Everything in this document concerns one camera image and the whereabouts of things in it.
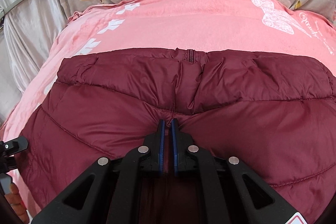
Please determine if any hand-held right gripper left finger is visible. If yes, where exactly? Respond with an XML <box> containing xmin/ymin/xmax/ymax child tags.
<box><xmin>31</xmin><ymin>119</ymin><xmax>166</xmax><ymax>224</ymax></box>

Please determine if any maroon puffer jacket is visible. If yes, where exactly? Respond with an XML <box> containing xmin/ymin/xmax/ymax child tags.
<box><xmin>14</xmin><ymin>48</ymin><xmax>336</xmax><ymax>224</ymax></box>

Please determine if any person's left hand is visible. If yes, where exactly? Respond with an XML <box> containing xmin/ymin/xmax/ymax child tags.
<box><xmin>5</xmin><ymin>183</ymin><xmax>29</xmax><ymax>222</ymax></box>

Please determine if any pink printed blanket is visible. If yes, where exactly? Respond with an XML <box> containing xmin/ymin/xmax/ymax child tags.
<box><xmin>0</xmin><ymin>0</ymin><xmax>336</xmax><ymax>224</ymax></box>

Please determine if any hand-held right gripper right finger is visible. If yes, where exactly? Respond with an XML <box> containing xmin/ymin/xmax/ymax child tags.
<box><xmin>171</xmin><ymin>118</ymin><xmax>308</xmax><ymax>224</ymax></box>

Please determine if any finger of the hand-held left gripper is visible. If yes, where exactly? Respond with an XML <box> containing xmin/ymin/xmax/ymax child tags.
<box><xmin>0</xmin><ymin>136</ymin><xmax>28</xmax><ymax>157</ymax></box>

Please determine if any silver satin curtain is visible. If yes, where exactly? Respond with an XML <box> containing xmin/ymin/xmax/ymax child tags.
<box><xmin>0</xmin><ymin>0</ymin><xmax>69</xmax><ymax>125</ymax></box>

